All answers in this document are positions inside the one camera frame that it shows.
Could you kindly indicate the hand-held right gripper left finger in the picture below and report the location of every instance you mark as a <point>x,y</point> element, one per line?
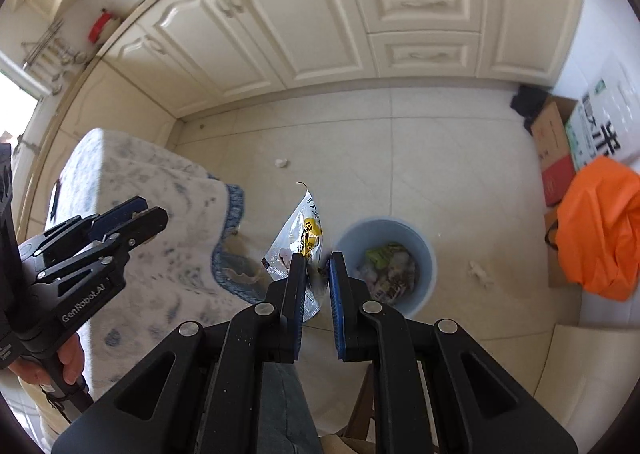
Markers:
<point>300,329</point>

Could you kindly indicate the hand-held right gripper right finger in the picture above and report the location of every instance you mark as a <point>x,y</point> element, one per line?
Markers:
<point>336,314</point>

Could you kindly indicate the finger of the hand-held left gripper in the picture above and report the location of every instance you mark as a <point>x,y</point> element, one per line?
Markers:
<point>147,224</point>
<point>122,214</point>

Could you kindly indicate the clear mixed snack bag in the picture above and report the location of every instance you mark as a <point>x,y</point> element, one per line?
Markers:
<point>387,291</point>

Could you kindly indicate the green snack packet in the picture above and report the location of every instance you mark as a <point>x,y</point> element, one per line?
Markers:
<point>385,255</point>

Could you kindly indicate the white yellow snack packet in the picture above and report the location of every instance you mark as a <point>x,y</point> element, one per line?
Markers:
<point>295,239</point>

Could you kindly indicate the blue plastic bin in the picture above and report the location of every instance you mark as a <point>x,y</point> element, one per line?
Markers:
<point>420,254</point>

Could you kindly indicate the person's left hand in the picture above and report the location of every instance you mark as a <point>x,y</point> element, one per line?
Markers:
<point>72,359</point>

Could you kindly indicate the table with floral cloth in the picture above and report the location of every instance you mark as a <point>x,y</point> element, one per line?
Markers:
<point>150,184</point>

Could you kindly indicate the person's leg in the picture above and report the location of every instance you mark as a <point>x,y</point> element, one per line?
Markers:
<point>290,409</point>

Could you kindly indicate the brown wooden chair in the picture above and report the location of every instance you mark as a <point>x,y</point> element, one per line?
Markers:
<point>361,404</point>

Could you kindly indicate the cream cabinet door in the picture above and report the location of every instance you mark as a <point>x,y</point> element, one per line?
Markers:
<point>135,73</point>
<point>210,53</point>
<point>290,8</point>
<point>530,8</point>

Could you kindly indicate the white tissue scrap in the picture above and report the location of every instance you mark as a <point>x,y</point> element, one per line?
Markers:
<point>480,274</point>
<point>281,163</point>

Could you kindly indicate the window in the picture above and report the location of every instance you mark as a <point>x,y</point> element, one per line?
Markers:
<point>15,103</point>

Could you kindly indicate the metal utensil rack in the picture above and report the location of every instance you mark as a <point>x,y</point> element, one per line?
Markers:
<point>55,53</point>

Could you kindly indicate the cream kitchen base cabinet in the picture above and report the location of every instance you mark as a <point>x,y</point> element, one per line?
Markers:
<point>310,63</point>

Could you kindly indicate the white flat board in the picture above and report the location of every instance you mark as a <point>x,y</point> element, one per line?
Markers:
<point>585,374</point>

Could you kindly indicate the brown cardboard box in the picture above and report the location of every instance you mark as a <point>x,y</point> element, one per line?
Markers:
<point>552,153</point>

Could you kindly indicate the cream cabinet drawer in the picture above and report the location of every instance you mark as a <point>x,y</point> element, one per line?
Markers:
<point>415,3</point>
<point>425,53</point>

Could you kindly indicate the orange plastic bag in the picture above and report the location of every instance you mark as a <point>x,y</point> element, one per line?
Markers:
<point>605,234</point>

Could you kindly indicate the dark cloth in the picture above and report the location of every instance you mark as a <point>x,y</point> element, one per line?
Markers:
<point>530,106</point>

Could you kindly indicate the white rice bag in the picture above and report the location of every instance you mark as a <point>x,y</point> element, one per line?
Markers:
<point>600,128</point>

